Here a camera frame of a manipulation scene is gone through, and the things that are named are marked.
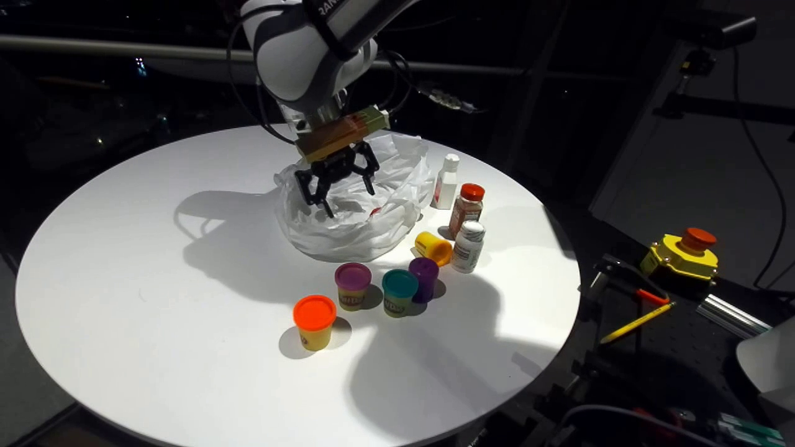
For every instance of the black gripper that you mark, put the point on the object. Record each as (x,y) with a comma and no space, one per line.
(352,159)

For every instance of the white plastic bag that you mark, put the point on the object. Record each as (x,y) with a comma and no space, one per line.
(403,186)

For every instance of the magenta lid container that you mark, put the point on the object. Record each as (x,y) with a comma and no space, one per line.
(355,282)

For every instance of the white square bottle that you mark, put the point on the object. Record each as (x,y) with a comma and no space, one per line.
(445,183)

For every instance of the yellow lid container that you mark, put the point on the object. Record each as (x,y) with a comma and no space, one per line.
(433,246)

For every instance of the teal lid green cup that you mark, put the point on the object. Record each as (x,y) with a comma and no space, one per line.
(399,290)

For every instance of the purple bottle with holes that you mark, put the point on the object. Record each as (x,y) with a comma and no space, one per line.
(426,271)

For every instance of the red lid spice jar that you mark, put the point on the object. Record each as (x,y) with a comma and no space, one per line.
(467,208)

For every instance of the orange lid yellow cup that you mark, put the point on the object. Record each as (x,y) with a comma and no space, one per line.
(315,319)

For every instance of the white round pill bottle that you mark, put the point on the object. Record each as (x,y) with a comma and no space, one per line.
(469,246)

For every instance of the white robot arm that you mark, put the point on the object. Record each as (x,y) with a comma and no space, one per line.
(308,54)

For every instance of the metal railing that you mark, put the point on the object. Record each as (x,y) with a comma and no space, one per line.
(75,46)

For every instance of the yellow pencil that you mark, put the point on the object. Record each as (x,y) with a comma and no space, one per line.
(632,326)

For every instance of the red emergency stop button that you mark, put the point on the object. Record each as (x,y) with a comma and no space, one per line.
(689,255)

